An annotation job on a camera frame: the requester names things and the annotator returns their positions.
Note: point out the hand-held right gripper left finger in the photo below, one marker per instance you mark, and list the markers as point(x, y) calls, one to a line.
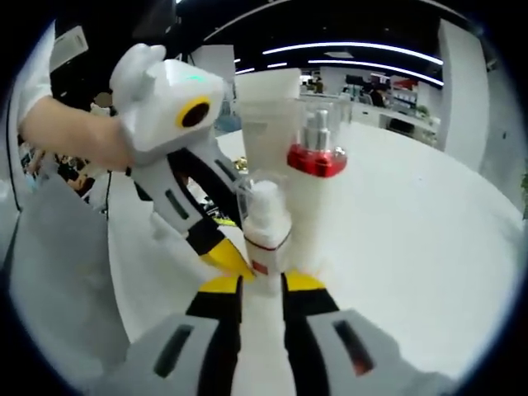
point(177, 354)

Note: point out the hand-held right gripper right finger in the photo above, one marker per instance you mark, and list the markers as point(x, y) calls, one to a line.
point(342, 350)

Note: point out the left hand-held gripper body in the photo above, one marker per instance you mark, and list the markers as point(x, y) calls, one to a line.
point(161, 103)

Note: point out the white skincare tube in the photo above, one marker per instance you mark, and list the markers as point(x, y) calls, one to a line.
point(268, 123)

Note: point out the small white skincare bottle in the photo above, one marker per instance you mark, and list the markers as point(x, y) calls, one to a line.
point(266, 235)

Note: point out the red collar skincare pump bottle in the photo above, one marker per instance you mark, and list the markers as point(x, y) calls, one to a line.
point(317, 206)

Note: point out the person's left hand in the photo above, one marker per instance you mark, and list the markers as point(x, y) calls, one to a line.
point(78, 132)

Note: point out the ceiling air conditioner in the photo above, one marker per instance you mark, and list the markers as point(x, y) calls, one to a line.
point(70, 47)

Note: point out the long white background counter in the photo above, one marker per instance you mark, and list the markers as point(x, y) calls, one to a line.
point(392, 111)

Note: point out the long ceiling light strip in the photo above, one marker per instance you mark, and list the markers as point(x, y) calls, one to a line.
point(350, 47)
point(371, 66)

